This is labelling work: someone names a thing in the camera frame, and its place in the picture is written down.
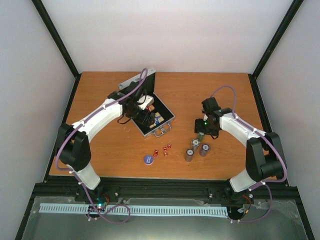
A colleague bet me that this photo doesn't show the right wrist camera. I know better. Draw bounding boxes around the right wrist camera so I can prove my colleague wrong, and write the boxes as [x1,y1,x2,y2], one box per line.
[201,97,221,116]

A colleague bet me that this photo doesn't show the aluminium poker case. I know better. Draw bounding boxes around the aluminium poker case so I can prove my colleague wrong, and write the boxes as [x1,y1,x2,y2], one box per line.
[122,68,175,137]

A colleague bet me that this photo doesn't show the black aluminium frame rail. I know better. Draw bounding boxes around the black aluminium frame rail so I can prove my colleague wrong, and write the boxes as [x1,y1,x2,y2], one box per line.
[30,176,302,207]

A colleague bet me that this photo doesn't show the brown poker chip stack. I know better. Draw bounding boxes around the brown poker chip stack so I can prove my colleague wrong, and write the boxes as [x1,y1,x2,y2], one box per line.
[184,148,195,162]

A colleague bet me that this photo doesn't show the red playing card deck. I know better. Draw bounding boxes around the red playing card deck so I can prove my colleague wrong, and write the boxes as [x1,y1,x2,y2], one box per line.
[148,105,155,112]

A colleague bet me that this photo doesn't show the blue small blind button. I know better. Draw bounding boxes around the blue small blind button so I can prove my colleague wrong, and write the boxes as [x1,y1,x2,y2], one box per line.
[143,155,154,166]

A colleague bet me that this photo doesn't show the light blue cable duct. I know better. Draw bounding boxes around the light blue cable duct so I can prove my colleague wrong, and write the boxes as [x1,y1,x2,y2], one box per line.
[38,203,228,218]

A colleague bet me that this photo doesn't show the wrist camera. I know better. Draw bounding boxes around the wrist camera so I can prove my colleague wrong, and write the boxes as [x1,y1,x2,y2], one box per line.
[201,97,221,116]
[137,95,154,110]

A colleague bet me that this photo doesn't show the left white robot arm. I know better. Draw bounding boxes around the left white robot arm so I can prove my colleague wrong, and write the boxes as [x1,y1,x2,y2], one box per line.
[55,91,155,202]

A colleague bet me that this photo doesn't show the purple poker chip stack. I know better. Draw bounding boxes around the purple poker chip stack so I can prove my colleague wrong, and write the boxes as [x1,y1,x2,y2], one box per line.
[199,143,210,157]

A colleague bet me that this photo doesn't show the green poker chip stack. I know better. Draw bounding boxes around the green poker chip stack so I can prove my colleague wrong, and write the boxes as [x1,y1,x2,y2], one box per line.
[197,132,205,142]

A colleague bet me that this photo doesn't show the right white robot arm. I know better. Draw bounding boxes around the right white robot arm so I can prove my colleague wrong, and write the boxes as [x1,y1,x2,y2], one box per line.
[194,108,288,202]

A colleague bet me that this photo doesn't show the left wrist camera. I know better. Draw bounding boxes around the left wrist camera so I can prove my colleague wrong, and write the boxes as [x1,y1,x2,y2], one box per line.
[137,95,154,110]

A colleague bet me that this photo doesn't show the blue playing card deck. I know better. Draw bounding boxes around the blue playing card deck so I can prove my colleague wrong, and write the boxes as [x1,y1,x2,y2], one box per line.
[149,112,165,129]

